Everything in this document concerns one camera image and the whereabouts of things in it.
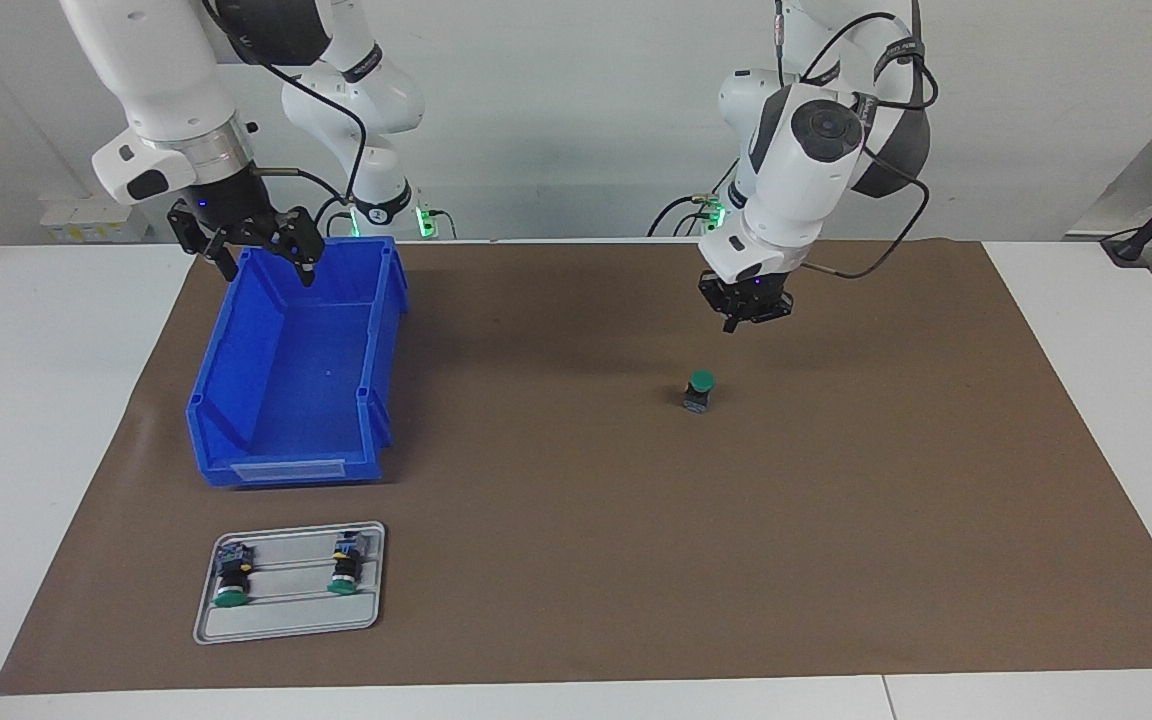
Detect brown table mat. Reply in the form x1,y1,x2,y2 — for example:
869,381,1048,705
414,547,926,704
0,238,1152,696

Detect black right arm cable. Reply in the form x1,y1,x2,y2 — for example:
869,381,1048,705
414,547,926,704
236,60,369,241

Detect white cardboard boxes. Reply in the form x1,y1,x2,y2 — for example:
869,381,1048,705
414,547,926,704
41,195,153,244

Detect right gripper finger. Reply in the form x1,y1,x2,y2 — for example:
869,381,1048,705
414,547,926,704
168,200,240,283
266,207,325,289

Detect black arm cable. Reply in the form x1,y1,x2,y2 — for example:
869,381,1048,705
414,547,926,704
236,60,369,241
774,0,934,281

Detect black base cable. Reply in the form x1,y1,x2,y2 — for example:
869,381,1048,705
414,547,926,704
648,160,742,239

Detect grey metal tray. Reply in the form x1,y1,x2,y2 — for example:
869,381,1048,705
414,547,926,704
193,521,386,646

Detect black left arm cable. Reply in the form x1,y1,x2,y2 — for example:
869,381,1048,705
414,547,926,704
774,0,934,281

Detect blue plastic storage bin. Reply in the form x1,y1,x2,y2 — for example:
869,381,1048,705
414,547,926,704
185,236,409,489

